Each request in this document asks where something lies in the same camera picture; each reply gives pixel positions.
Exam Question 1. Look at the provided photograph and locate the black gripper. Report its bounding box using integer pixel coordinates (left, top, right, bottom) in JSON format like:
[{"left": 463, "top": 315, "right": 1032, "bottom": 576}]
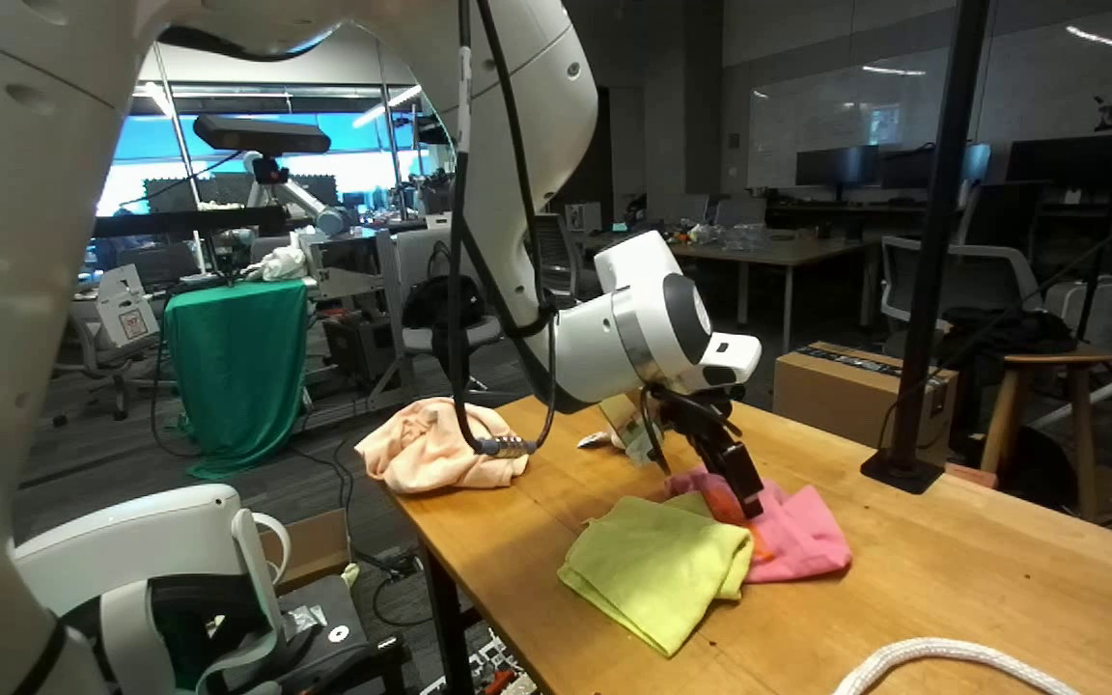
[{"left": 653, "top": 385, "right": 763, "bottom": 515}]

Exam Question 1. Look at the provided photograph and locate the bright pink cloth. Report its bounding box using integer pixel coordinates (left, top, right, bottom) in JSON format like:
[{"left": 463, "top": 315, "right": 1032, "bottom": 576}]
[{"left": 668, "top": 470, "right": 852, "bottom": 584}]

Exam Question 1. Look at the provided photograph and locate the yellow cloth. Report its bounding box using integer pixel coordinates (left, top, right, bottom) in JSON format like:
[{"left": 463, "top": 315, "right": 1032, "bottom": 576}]
[{"left": 554, "top": 495, "right": 751, "bottom": 656}]

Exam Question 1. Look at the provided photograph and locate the light pink garment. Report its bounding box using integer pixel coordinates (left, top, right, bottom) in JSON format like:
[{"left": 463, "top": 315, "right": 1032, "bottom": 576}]
[{"left": 355, "top": 398, "right": 529, "bottom": 495}]

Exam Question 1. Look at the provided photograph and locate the white braided rope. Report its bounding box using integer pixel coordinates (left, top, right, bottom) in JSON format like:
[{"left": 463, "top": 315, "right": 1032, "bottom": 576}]
[{"left": 830, "top": 634, "right": 1079, "bottom": 695}]

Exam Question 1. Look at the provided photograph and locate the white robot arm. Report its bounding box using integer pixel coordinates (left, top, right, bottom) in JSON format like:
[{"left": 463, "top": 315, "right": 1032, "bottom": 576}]
[{"left": 0, "top": 0, "right": 732, "bottom": 526}]

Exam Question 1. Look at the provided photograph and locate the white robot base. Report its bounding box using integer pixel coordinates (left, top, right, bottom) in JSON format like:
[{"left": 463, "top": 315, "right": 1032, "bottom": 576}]
[{"left": 0, "top": 483, "right": 281, "bottom": 695}]

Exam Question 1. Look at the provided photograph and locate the cardboard box on floor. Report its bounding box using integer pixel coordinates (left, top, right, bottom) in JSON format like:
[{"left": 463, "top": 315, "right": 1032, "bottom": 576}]
[{"left": 772, "top": 338, "right": 956, "bottom": 459}]

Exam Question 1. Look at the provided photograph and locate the background wooden desk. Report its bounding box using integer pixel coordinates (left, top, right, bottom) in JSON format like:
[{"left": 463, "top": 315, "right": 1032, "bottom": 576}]
[{"left": 675, "top": 230, "right": 870, "bottom": 347}]

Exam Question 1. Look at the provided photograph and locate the black vertical pole stand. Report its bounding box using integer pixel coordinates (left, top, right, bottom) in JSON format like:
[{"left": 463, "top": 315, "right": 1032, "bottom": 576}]
[{"left": 861, "top": 0, "right": 991, "bottom": 495}]

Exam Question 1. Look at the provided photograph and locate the wooden stool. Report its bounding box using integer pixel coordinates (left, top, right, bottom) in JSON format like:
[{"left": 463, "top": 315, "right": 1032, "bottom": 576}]
[{"left": 978, "top": 352, "right": 1112, "bottom": 515}]

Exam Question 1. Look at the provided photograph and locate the green draped cloth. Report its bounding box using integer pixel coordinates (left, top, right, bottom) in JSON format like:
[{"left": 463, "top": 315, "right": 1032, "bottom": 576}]
[{"left": 162, "top": 283, "right": 308, "bottom": 479}]

